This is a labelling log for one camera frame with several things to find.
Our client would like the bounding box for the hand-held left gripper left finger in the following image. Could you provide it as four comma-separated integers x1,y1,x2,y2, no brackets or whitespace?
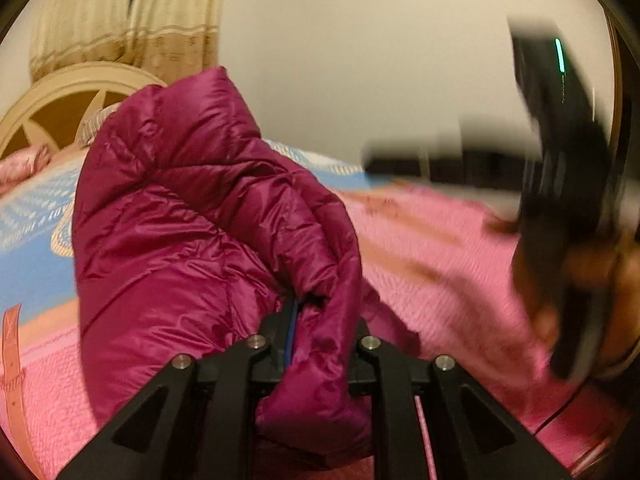
56,294,299,480

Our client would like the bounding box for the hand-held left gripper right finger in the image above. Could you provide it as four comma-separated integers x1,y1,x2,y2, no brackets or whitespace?
347,316,572,480

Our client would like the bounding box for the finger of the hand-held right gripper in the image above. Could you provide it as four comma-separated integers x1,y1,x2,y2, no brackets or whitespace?
364,150,526,187

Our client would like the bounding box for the magenta quilted down jacket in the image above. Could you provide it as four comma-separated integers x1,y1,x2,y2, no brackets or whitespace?
72,66,422,458

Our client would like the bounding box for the person's right hand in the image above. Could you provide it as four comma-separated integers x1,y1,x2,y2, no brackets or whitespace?
510,230,640,378

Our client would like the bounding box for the pink and blue printed blanket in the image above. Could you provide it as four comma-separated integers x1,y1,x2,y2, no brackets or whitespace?
0,139,618,480

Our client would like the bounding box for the striped pillow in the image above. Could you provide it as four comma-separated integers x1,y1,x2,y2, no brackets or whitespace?
79,102,123,147

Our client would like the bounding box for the pink folded floral quilt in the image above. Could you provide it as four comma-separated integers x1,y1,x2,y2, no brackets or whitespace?
0,143,51,186

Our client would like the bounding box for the cream wooden bed headboard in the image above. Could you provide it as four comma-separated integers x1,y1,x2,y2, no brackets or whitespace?
0,61,168,161

